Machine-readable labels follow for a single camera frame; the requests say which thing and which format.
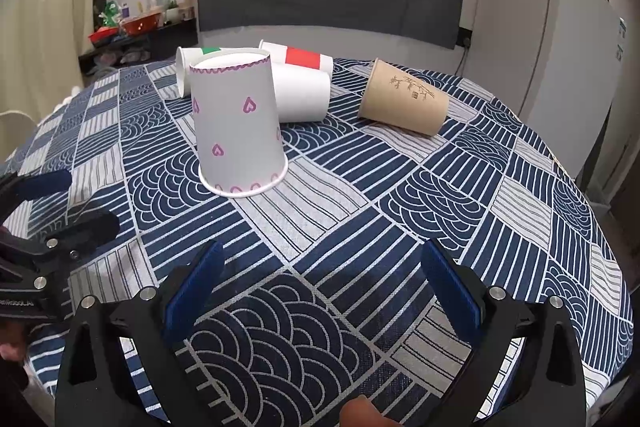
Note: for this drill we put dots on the cream curtain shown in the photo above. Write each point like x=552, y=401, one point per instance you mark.
x=60, y=7

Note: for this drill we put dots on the brown paper cup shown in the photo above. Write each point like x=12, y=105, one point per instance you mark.
x=400, y=103

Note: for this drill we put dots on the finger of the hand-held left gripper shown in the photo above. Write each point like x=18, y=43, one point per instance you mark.
x=45, y=185
x=90, y=227

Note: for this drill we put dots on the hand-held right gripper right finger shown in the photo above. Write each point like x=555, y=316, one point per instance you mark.
x=450, y=292

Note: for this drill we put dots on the white refrigerator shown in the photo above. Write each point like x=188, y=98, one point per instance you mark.
x=540, y=57

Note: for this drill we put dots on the wall power socket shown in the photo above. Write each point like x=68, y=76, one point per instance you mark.
x=465, y=38

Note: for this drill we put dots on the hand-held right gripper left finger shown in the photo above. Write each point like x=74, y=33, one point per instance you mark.
x=196, y=291

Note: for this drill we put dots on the person's left hand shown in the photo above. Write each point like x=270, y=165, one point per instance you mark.
x=10, y=349

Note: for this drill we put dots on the white cup with purple hearts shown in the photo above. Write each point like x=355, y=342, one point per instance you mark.
x=235, y=127

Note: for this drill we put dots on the white cup with green stripe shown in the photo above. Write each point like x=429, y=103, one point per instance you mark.
x=182, y=72

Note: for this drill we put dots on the blue patterned tablecloth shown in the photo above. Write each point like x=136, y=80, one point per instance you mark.
x=350, y=207

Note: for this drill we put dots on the plain white cup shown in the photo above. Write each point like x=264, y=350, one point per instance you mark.
x=300, y=93

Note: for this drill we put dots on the black shelf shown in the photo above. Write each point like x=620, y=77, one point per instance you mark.
x=165, y=39

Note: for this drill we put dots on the white cup with red band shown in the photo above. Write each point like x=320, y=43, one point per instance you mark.
x=300, y=56

